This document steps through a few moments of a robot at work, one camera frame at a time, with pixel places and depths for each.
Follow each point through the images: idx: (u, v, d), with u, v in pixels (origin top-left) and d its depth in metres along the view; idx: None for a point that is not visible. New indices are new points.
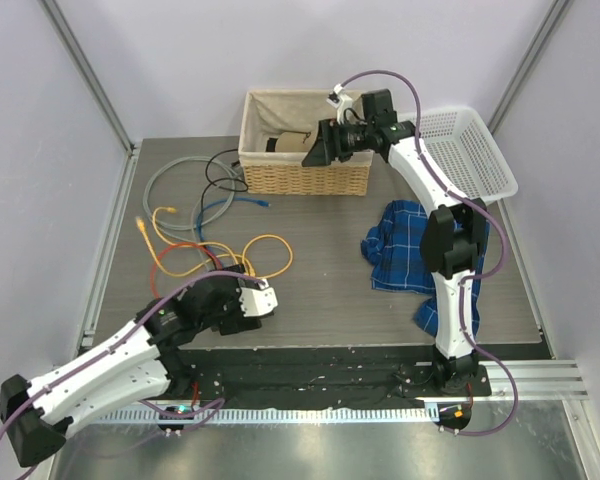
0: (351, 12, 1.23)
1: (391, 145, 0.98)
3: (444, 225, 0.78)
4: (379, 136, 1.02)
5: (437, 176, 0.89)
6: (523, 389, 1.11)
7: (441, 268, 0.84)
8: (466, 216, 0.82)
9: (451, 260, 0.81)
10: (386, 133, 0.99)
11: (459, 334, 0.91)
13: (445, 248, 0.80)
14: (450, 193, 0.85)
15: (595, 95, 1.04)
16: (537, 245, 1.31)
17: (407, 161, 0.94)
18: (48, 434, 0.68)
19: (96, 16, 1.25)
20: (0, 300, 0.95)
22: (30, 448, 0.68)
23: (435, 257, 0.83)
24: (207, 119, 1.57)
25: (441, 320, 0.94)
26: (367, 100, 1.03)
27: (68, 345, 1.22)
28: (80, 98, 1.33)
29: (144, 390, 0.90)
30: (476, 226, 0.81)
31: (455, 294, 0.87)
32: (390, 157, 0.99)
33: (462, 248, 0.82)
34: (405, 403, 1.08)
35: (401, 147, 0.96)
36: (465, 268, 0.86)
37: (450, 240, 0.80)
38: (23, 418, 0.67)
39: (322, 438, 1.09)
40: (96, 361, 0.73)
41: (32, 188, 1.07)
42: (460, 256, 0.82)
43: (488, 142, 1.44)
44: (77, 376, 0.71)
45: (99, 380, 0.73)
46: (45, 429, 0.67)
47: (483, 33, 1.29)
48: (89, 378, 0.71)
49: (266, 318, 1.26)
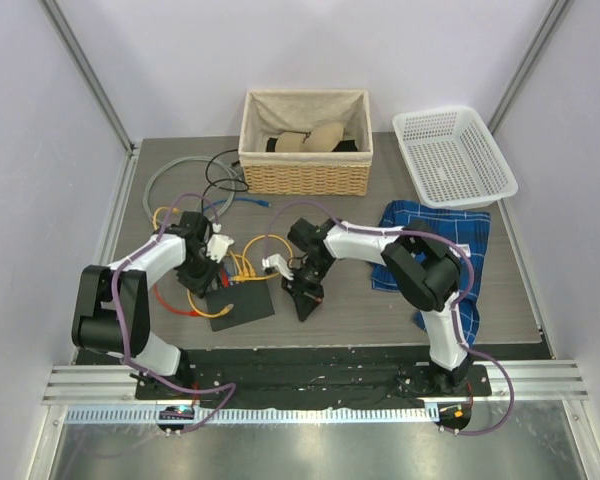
0: (352, 13, 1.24)
1: (324, 241, 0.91)
3: (401, 257, 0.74)
4: (315, 245, 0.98)
5: (369, 230, 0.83)
6: (524, 389, 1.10)
7: (434, 304, 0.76)
8: (421, 243, 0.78)
9: (438, 290, 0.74)
10: (316, 240, 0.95)
11: (457, 347, 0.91)
13: (423, 280, 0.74)
14: (388, 233, 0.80)
15: (595, 95, 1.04)
16: (537, 245, 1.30)
17: (344, 242, 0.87)
18: (146, 298, 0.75)
19: (97, 17, 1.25)
20: (0, 300, 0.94)
22: (138, 315, 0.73)
23: (422, 298, 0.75)
24: (207, 119, 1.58)
25: (436, 339, 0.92)
26: (292, 233, 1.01)
27: (67, 346, 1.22)
28: (80, 98, 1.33)
29: (164, 360, 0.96)
30: (437, 244, 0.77)
31: (448, 318, 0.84)
32: (334, 254, 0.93)
33: (438, 275, 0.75)
34: (405, 403, 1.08)
35: (329, 234, 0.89)
36: (451, 293, 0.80)
37: (421, 270, 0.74)
38: (125, 279, 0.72)
39: (322, 438, 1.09)
40: (151, 246, 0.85)
41: (33, 188, 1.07)
42: (443, 282, 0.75)
43: (488, 142, 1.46)
44: (145, 255, 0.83)
45: (158, 259, 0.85)
46: (144, 293, 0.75)
47: (482, 34, 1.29)
48: (154, 255, 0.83)
49: (267, 318, 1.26)
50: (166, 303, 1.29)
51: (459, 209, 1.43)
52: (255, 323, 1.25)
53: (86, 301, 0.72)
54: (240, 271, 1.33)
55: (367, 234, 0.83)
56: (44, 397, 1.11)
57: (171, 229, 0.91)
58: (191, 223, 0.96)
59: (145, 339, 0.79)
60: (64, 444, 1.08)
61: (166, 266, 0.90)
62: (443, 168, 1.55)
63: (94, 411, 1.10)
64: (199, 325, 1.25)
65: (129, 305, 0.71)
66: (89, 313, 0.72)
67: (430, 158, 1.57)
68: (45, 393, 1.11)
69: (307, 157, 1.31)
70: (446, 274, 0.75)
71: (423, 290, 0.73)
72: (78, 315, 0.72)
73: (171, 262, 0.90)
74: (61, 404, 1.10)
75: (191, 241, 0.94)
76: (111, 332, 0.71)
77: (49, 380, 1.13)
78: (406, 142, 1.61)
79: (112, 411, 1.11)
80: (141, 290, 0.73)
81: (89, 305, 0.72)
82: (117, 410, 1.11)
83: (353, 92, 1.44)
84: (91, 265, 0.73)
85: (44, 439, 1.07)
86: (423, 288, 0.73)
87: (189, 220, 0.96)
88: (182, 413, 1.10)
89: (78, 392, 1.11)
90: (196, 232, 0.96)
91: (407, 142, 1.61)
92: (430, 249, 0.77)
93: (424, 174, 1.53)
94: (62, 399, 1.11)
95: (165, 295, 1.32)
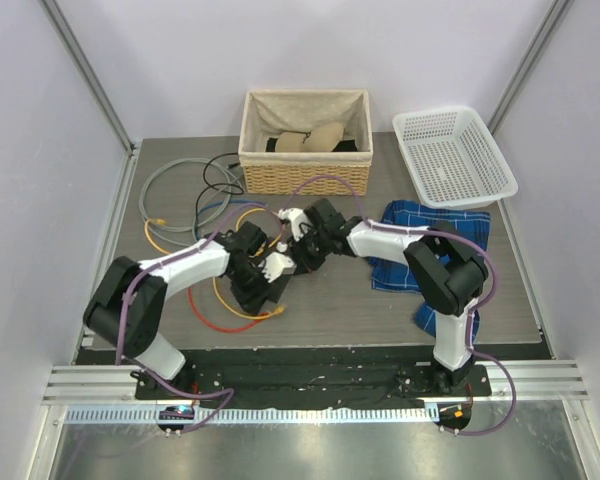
0: (352, 13, 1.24)
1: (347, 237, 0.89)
3: (424, 259, 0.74)
4: (337, 241, 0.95)
5: (393, 227, 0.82)
6: (524, 389, 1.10)
7: (455, 308, 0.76)
8: (445, 244, 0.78)
9: (460, 294, 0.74)
10: (339, 235, 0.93)
11: (464, 350, 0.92)
13: (446, 282, 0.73)
14: (412, 231, 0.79)
15: (595, 95, 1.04)
16: (537, 245, 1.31)
17: (368, 239, 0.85)
18: (159, 306, 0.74)
19: (97, 16, 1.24)
20: (0, 299, 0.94)
22: (144, 321, 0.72)
23: (445, 302, 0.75)
24: (207, 118, 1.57)
25: (442, 338, 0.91)
26: (313, 213, 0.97)
27: (68, 345, 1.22)
28: (80, 98, 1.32)
29: (163, 361, 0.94)
30: (460, 247, 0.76)
31: (463, 323, 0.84)
32: (356, 251, 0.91)
33: (461, 278, 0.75)
34: (405, 403, 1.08)
35: (354, 230, 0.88)
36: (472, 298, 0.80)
37: (444, 273, 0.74)
38: (146, 284, 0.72)
39: (322, 438, 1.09)
40: (192, 252, 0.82)
41: (32, 189, 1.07)
42: (465, 286, 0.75)
43: (488, 142, 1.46)
44: (180, 261, 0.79)
45: (194, 269, 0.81)
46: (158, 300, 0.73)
47: (483, 34, 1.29)
48: (189, 264, 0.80)
49: (267, 318, 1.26)
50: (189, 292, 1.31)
51: (459, 209, 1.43)
52: (255, 323, 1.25)
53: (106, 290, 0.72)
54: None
55: (391, 232, 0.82)
56: (44, 397, 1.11)
57: (221, 238, 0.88)
58: (246, 237, 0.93)
59: (147, 344, 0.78)
60: (64, 444, 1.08)
61: (201, 274, 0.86)
62: (443, 168, 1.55)
63: (93, 411, 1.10)
64: (206, 317, 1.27)
65: (138, 309, 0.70)
66: (105, 302, 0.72)
67: (430, 158, 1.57)
68: (45, 393, 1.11)
69: (307, 157, 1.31)
70: (468, 278, 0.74)
71: (445, 293, 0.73)
72: (94, 300, 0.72)
73: (208, 271, 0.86)
74: (61, 404, 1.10)
75: (237, 254, 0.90)
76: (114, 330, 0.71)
77: (48, 380, 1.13)
78: (406, 142, 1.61)
79: (112, 411, 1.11)
80: (157, 299, 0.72)
81: (107, 295, 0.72)
82: (117, 410, 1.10)
83: (353, 92, 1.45)
84: (124, 258, 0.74)
85: (44, 440, 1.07)
86: (445, 290, 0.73)
87: (245, 234, 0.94)
88: (182, 413, 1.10)
89: (78, 392, 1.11)
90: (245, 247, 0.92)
91: (407, 142, 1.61)
92: (454, 251, 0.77)
93: (424, 174, 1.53)
94: (62, 399, 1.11)
95: None
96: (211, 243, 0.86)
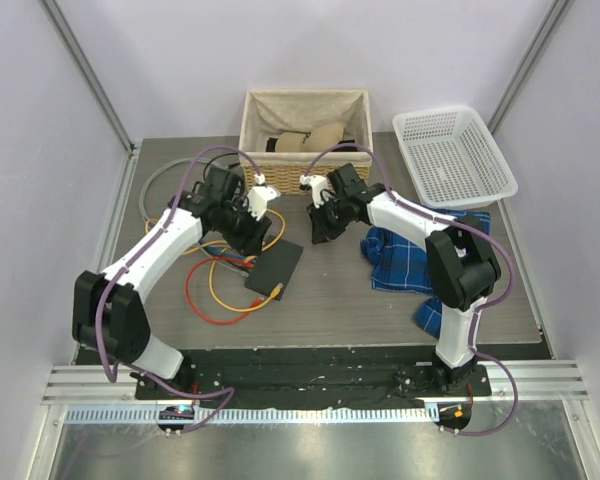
0: (352, 13, 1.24)
1: (366, 206, 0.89)
3: (445, 250, 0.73)
4: (354, 205, 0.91)
5: (418, 209, 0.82)
6: (524, 389, 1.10)
7: (461, 303, 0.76)
8: (465, 238, 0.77)
9: (469, 289, 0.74)
10: (356, 200, 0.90)
11: (466, 348, 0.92)
13: (459, 277, 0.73)
14: (437, 219, 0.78)
15: (595, 95, 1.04)
16: (537, 245, 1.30)
17: (387, 211, 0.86)
18: (138, 308, 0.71)
19: (97, 16, 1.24)
20: (0, 299, 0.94)
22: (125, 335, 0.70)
23: (452, 292, 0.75)
24: (208, 118, 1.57)
25: (445, 335, 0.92)
26: (334, 177, 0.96)
27: (68, 345, 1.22)
28: (80, 98, 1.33)
29: (161, 363, 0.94)
30: (481, 244, 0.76)
31: (468, 321, 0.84)
32: (372, 220, 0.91)
33: (474, 275, 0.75)
34: (405, 403, 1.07)
35: (376, 200, 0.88)
36: (479, 297, 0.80)
37: (460, 268, 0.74)
38: (115, 295, 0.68)
39: (322, 438, 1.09)
40: (155, 240, 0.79)
41: (32, 189, 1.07)
42: (477, 283, 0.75)
43: (488, 142, 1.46)
44: (146, 255, 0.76)
45: (162, 256, 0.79)
46: (137, 303, 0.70)
47: (483, 34, 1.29)
48: (157, 253, 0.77)
49: (266, 318, 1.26)
50: (186, 294, 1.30)
51: (459, 209, 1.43)
52: (255, 323, 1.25)
53: (79, 309, 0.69)
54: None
55: (417, 214, 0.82)
56: (44, 397, 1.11)
57: (188, 201, 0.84)
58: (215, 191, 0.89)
59: (143, 338, 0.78)
60: (64, 444, 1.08)
61: (177, 252, 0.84)
62: (443, 168, 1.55)
63: (93, 411, 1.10)
64: (207, 316, 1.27)
65: (117, 322, 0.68)
66: (83, 321, 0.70)
67: (430, 157, 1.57)
68: (45, 393, 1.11)
69: (307, 157, 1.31)
70: (481, 276, 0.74)
71: (455, 287, 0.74)
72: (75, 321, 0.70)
73: (182, 244, 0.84)
74: (61, 404, 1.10)
75: (211, 209, 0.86)
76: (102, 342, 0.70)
77: (48, 380, 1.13)
78: (406, 142, 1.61)
79: (112, 411, 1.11)
80: (132, 304, 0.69)
81: (82, 314, 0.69)
82: (117, 410, 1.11)
83: (353, 92, 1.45)
84: (84, 274, 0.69)
85: (44, 439, 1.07)
86: (456, 285, 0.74)
87: (214, 187, 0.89)
88: (182, 413, 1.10)
89: (78, 392, 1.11)
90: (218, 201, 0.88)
91: (407, 141, 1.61)
92: (473, 246, 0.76)
93: (424, 174, 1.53)
94: (62, 399, 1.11)
95: (165, 295, 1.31)
96: (174, 211, 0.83)
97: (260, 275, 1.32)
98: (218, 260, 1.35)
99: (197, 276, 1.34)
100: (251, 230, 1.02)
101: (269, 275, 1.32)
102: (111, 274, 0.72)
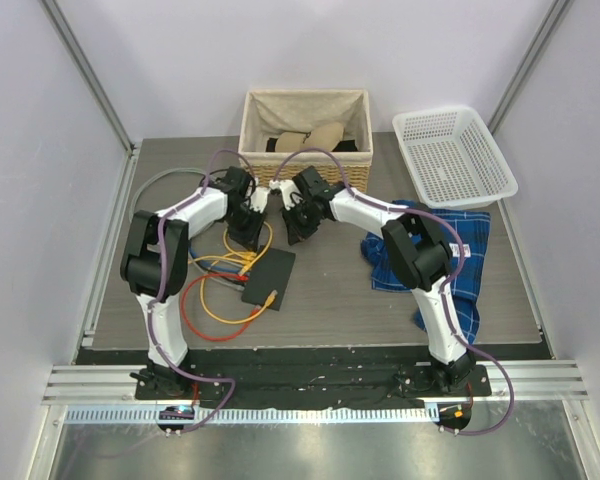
0: (353, 13, 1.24)
1: (330, 202, 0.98)
3: (396, 233, 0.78)
4: (319, 203, 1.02)
5: (374, 202, 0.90)
6: (523, 389, 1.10)
7: (420, 283, 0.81)
8: (418, 223, 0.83)
9: (424, 270, 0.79)
10: (320, 198, 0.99)
11: (452, 338, 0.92)
13: (412, 257, 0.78)
14: (391, 209, 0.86)
15: (595, 95, 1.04)
16: (537, 245, 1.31)
17: (348, 206, 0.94)
18: (186, 246, 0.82)
19: (97, 16, 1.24)
20: (0, 300, 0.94)
22: (177, 259, 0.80)
23: (408, 273, 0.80)
24: (208, 118, 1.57)
25: (430, 328, 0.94)
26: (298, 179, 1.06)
27: (68, 345, 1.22)
28: (80, 97, 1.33)
29: (173, 341, 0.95)
30: (432, 227, 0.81)
31: (438, 303, 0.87)
32: (336, 215, 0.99)
33: (428, 256, 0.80)
34: (406, 403, 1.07)
35: (336, 197, 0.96)
36: (440, 277, 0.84)
37: (413, 249, 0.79)
38: (170, 229, 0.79)
39: (322, 438, 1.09)
40: (195, 199, 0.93)
41: (32, 189, 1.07)
42: (431, 263, 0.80)
43: (488, 142, 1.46)
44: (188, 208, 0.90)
45: (201, 211, 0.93)
46: (185, 239, 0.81)
47: (483, 34, 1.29)
48: (197, 208, 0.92)
49: (266, 318, 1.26)
50: (182, 306, 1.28)
51: (459, 209, 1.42)
52: (255, 323, 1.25)
53: (134, 242, 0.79)
54: (243, 261, 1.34)
55: (373, 206, 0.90)
56: (44, 397, 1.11)
57: (216, 184, 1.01)
58: (234, 180, 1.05)
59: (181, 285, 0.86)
60: (64, 444, 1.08)
61: (206, 219, 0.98)
62: (443, 169, 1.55)
63: (93, 411, 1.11)
64: (224, 335, 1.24)
65: (171, 250, 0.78)
66: (137, 253, 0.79)
67: (430, 158, 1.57)
68: (45, 393, 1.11)
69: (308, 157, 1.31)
70: (434, 256, 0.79)
71: (410, 268, 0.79)
72: (126, 253, 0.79)
73: (212, 216, 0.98)
74: (61, 404, 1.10)
75: (232, 195, 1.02)
76: (154, 273, 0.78)
77: (48, 380, 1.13)
78: (406, 142, 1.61)
79: (112, 411, 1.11)
80: (183, 237, 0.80)
81: (137, 246, 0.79)
82: (117, 410, 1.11)
83: (353, 92, 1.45)
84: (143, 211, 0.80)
85: (44, 440, 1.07)
86: (411, 266, 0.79)
87: (233, 178, 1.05)
88: (182, 413, 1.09)
89: (78, 392, 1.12)
90: (237, 188, 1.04)
91: (406, 141, 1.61)
92: (425, 229, 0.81)
93: (424, 174, 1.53)
94: (62, 399, 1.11)
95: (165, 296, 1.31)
96: (206, 189, 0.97)
97: (257, 285, 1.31)
98: (209, 276, 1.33)
99: (197, 287, 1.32)
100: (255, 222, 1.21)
101: (267, 281, 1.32)
102: (164, 213, 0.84)
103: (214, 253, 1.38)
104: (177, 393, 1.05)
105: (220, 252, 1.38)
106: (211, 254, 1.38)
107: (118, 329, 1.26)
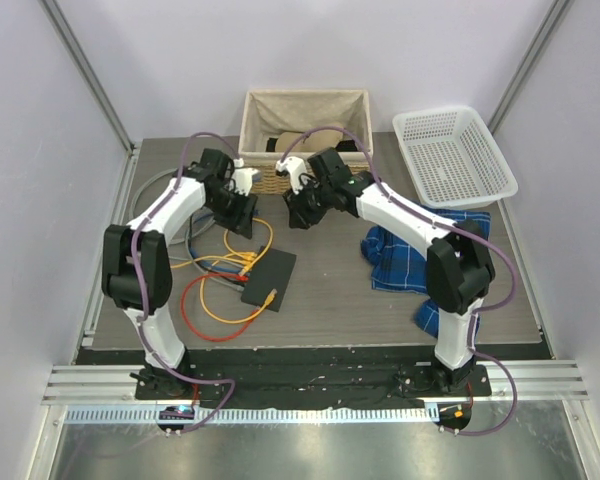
0: (353, 13, 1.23)
1: (355, 198, 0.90)
3: (446, 257, 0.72)
4: (341, 195, 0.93)
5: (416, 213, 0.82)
6: (524, 389, 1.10)
7: (458, 306, 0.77)
8: (464, 243, 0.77)
9: (466, 294, 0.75)
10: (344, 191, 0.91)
11: (466, 350, 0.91)
13: (457, 281, 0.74)
14: (438, 224, 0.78)
15: (595, 95, 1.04)
16: (537, 245, 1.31)
17: (381, 208, 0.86)
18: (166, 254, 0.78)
19: (97, 16, 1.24)
20: (0, 300, 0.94)
22: (157, 271, 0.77)
23: (448, 296, 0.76)
24: (208, 118, 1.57)
25: (444, 338, 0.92)
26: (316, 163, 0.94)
27: (68, 345, 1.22)
28: (80, 97, 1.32)
29: (169, 344, 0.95)
30: (480, 250, 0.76)
31: (466, 323, 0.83)
32: (361, 212, 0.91)
33: (470, 279, 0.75)
34: (406, 403, 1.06)
35: (368, 198, 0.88)
36: (476, 300, 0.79)
37: (459, 273, 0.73)
38: (143, 244, 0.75)
39: (322, 438, 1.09)
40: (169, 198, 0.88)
41: (32, 190, 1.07)
42: (473, 287, 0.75)
43: (488, 142, 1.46)
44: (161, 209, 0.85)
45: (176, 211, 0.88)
46: (163, 250, 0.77)
47: (483, 34, 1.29)
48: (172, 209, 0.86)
49: (266, 318, 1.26)
50: (182, 306, 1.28)
51: (459, 209, 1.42)
52: (255, 323, 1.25)
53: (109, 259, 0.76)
54: (244, 261, 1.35)
55: (415, 217, 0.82)
56: (44, 397, 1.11)
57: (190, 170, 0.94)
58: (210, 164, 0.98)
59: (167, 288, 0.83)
60: (64, 444, 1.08)
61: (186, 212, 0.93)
62: (443, 169, 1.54)
63: (93, 411, 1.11)
64: (223, 335, 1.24)
65: (148, 265, 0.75)
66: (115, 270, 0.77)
67: (430, 158, 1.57)
68: (45, 393, 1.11)
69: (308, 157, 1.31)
70: (477, 280, 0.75)
71: (453, 292, 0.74)
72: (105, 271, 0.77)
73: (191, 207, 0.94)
74: (61, 404, 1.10)
75: (210, 180, 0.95)
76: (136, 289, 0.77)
77: (48, 380, 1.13)
78: (406, 141, 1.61)
79: (112, 411, 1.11)
80: (159, 250, 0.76)
81: (113, 264, 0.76)
82: (117, 410, 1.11)
83: (353, 92, 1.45)
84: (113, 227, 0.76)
85: (44, 440, 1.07)
86: (453, 290, 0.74)
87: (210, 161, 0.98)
88: (182, 413, 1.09)
89: (78, 392, 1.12)
90: (215, 172, 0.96)
91: (407, 141, 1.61)
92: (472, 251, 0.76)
93: (424, 174, 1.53)
94: (62, 399, 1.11)
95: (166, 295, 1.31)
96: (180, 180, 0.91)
97: (256, 286, 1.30)
98: (209, 275, 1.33)
99: (198, 286, 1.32)
100: (240, 208, 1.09)
101: (267, 281, 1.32)
102: (137, 224, 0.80)
103: (214, 253, 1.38)
104: (176, 393, 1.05)
105: (221, 252, 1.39)
106: (212, 253, 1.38)
107: (118, 329, 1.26)
